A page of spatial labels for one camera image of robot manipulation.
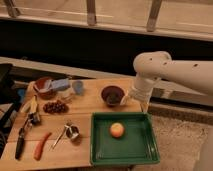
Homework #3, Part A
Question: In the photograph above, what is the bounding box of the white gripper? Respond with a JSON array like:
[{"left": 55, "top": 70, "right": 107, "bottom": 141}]
[{"left": 120, "top": 86, "right": 152, "bottom": 105}]

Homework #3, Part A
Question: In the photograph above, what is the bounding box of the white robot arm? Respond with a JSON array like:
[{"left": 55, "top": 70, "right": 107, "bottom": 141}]
[{"left": 122, "top": 51, "right": 213, "bottom": 104}]

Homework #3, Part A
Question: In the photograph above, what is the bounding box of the small blue cup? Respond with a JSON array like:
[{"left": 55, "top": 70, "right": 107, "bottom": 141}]
[{"left": 72, "top": 80, "right": 84, "bottom": 95}]

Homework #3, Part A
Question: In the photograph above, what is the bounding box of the metal measuring cup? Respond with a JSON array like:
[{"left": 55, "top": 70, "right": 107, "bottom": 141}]
[{"left": 51, "top": 122, "right": 80, "bottom": 149}]

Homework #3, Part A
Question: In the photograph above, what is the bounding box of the dark red bowl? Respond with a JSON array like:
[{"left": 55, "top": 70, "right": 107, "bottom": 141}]
[{"left": 101, "top": 86, "right": 124, "bottom": 107}]

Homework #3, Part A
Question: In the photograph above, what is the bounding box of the peach apple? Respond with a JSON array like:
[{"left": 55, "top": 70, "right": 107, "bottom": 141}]
[{"left": 110, "top": 122, "right": 125, "bottom": 138}]

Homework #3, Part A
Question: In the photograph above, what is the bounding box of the green plastic tray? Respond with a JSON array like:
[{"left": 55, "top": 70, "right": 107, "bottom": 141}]
[{"left": 90, "top": 112, "right": 160, "bottom": 166}]

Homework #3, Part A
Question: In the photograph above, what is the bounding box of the blue sponge block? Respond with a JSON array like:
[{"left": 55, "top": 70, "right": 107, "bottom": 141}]
[{"left": 51, "top": 79, "right": 70, "bottom": 91}]

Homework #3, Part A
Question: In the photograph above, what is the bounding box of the bunch of red grapes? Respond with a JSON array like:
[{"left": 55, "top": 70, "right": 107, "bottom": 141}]
[{"left": 43, "top": 100, "right": 68, "bottom": 114}]

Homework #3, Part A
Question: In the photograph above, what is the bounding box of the brown red bowl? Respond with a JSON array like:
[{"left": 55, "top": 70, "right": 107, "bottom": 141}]
[{"left": 33, "top": 77, "right": 56, "bottom": 100}]

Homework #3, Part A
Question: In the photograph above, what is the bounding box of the yellow banana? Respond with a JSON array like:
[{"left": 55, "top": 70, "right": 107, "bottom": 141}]
[{"left": 21, "top": 95, "right": 38, "bottom": 113}]

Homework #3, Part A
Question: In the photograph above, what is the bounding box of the black equipment at left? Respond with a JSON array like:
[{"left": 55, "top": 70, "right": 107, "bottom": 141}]
[{"left": 0, "top": 63, "right": 20, "bottom": 157}]

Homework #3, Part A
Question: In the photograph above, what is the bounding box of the black handled can opener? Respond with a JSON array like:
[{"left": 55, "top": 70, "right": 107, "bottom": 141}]
[{"left": 15, "top": 113, "right": 40, "bottom": 160}]

